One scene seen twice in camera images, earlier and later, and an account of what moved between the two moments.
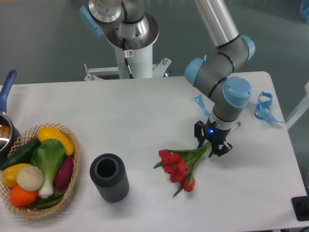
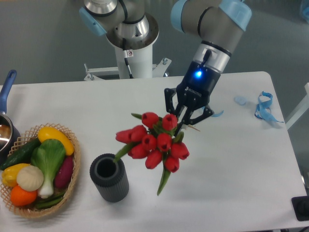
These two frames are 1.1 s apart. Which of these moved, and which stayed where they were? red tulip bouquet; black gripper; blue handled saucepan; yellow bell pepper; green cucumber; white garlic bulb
Moved: red tulip bouquet; black gripper
Stayed: green cucumber; white garlic bulb; yellow bell pepper; blue handled saucepan
